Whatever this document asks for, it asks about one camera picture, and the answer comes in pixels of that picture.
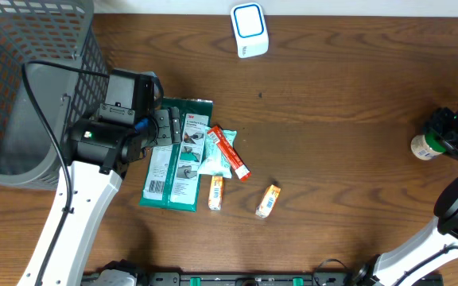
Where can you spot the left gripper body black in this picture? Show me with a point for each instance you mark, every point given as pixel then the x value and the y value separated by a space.
pixel 164 127

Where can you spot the green lid jar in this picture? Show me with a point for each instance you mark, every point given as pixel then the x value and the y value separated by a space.
pixel 426 146

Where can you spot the green sponge pack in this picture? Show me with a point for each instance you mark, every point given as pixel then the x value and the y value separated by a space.
pixel 172 180

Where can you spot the red white packet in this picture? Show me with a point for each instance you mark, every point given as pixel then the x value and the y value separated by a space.
pixel 235 161

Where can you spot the teal white snack pouch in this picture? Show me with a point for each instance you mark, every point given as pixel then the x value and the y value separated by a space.
pixel 214 162

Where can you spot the orange juice carton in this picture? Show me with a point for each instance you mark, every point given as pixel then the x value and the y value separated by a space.
pixel 269 199
pixel 215 193

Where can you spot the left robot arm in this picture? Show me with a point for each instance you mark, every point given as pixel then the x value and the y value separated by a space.
pixel 99 154

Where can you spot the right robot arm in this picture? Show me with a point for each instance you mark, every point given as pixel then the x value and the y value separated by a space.
pixel 437 243

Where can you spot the white barcode scanner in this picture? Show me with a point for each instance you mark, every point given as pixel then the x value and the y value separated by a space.
pixel 249 25

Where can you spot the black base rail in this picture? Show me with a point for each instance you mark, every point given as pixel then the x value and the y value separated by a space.
pixel 176 279

